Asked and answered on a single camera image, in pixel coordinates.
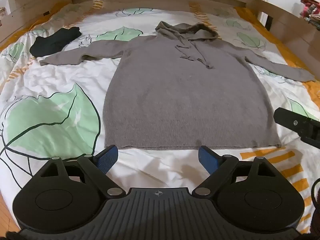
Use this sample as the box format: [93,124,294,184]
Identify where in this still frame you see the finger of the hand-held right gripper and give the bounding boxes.
[273,107,320,146]

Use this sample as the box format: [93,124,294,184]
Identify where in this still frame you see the leaf print bed cover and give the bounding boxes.
[0,0,320,233]

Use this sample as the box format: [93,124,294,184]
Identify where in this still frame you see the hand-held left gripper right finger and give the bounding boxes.
[192,145,281,198]

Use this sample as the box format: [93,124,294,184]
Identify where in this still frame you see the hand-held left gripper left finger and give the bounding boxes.
[36,145,126,198]

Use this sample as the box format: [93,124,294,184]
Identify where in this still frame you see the black cable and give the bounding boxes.
[311,178,320,207]

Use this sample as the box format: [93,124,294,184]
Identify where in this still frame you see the pile of colourful clothes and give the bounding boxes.
[300,0,320,28]

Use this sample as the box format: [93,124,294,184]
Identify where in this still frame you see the grey knit hoodie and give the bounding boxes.
[39,21,316,152]

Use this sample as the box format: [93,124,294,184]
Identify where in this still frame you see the black folded cloth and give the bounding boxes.
[30,27,82,57]

